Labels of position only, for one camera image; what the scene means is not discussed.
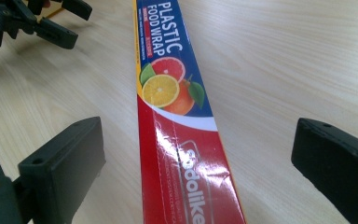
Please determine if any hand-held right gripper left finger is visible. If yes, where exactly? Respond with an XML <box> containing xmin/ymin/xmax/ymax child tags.
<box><xmin>17</xmin><ymin>116</ymin><xmax>107</xmax><ymax>224</ymax></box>

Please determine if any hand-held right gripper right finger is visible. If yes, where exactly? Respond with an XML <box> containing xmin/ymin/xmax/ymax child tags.
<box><xmin>290</xmin><ymin>117</ymin><xmax>358</xmax><ymax>224</ymax></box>

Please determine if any red and blue plastic wrap box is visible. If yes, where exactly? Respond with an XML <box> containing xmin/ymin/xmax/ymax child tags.
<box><xmin>131</xmin><ymin>0</ymin><xmax>247</xmax><ymax>224</ymax></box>

